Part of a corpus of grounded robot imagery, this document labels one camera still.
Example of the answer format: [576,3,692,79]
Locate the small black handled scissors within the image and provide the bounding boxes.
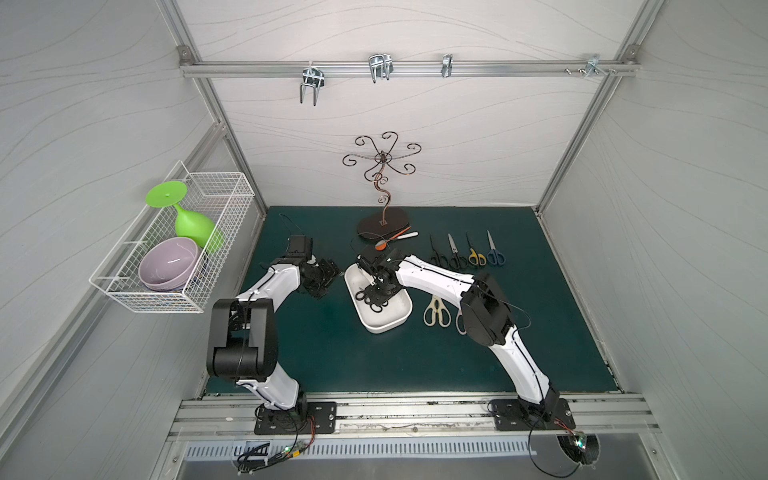
[354,288,389,314]

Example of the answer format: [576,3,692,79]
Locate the white storage box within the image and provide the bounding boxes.
[344,264,413,334]

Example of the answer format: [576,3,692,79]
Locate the all black scissors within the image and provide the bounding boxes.
[429,234,449,268]

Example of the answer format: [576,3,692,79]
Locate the cream kitchen scissors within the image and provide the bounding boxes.
[422,295,452,328]

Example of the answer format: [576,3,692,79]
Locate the black handled steel scissors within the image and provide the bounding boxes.
[448,234,468,271]

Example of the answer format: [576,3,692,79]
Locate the yellow handled scissors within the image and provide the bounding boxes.
[465,233,487,267]

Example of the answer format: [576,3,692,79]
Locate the pink kitchen scissors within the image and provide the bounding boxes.
[455,312,467,336]

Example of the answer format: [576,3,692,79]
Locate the blue handled scissors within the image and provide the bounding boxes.
[486,230,506,267]

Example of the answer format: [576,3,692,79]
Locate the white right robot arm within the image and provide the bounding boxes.
[356,247,560,420]

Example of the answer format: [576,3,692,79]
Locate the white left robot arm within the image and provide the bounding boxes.
[206,258,340,411]

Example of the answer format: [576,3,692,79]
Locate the orange spoon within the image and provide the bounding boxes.
[375,227,411,251]

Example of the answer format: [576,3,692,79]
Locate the bronze jewelry tree stand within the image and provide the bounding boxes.
[341,131,422,241]

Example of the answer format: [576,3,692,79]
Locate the green table mat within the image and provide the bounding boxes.
[245,206,616,393]

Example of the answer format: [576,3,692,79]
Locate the green plastic goblet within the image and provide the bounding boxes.
[145,180,224,253]

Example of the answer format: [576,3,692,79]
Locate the lilac bowl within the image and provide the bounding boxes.
[138,237,201,292]

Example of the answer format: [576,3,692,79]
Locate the metal double hook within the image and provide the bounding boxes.
[368,53,394,84]
[299,66,325,106]

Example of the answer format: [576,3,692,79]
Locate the metal single hook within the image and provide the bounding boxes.
[441,54,453,78]

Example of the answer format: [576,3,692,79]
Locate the metal corner hook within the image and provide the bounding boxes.
[564,54,617,79]

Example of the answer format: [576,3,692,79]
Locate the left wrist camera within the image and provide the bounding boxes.
[284,235,313,265]

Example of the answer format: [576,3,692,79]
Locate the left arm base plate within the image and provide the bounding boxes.
[253,401,338,435]

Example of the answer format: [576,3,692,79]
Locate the white wire basket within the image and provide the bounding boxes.
[89,162,254,314]

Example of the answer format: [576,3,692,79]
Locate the aluminium front rail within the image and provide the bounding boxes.
[167,392,661,441]

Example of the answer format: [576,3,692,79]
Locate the aluminium rail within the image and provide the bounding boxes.
[180,55,641,81]
[167,392,661,441]

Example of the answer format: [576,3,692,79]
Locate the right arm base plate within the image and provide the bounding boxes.
[486,398,576,432]

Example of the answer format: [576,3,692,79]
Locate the aluminium top rail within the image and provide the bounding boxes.
[180,55,641,81]

